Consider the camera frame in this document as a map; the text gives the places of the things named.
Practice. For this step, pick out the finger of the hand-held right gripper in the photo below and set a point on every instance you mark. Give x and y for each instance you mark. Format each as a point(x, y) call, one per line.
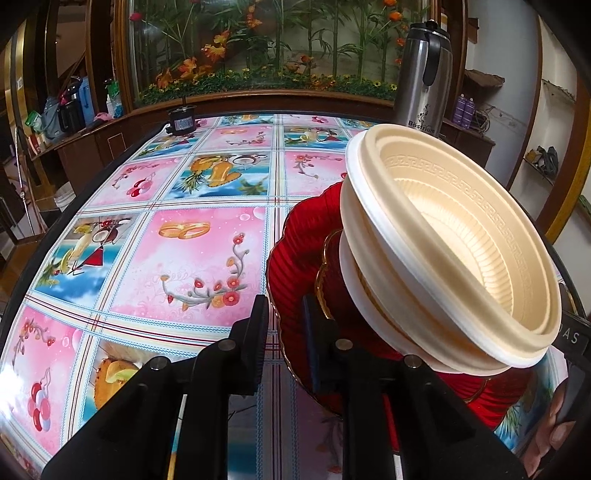
point(575, 337)

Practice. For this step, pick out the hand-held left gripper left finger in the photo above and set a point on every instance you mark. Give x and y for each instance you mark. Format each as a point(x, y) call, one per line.
point(258, 341)

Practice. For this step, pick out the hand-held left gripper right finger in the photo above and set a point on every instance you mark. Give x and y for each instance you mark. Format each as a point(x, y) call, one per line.
point(316, 350)

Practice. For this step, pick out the small white foam plate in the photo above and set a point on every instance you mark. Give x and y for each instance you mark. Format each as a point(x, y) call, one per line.
point(371, 297)

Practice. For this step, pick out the cream plastic bowl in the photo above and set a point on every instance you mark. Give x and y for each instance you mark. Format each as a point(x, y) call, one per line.
point(461, 230)

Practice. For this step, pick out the large white foam plate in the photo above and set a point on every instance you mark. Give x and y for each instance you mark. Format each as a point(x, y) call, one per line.
point(358, 184)

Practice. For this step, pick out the person's right hand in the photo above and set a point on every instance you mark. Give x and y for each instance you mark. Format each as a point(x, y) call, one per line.
point(554, 438)

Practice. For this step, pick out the dark cloth bundle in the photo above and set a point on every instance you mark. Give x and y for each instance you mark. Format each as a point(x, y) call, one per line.
point(545, 159)

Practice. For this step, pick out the wooden side cabinet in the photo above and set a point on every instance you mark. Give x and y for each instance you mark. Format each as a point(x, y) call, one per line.
point(471, 143)

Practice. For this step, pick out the small black motor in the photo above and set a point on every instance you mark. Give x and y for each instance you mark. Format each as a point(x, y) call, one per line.
point(180, 121)

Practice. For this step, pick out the white bucket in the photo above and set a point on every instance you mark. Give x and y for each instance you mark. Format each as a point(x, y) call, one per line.
point(64, 199)

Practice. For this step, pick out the stainless steel thermos jug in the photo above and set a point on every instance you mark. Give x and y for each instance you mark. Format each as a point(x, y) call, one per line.
point(415, 92)

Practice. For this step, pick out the glass flower display case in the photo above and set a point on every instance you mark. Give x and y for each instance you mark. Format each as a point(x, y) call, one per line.
point(277, 46)

